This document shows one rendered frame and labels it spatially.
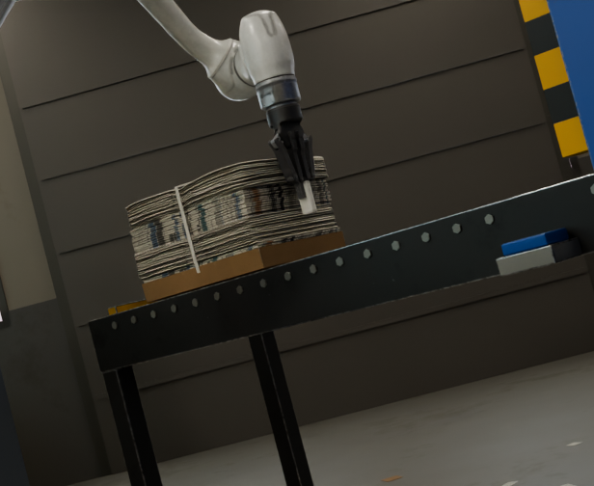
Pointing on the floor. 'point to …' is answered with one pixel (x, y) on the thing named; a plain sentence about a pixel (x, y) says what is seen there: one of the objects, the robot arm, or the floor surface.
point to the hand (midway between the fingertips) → (306, 198)
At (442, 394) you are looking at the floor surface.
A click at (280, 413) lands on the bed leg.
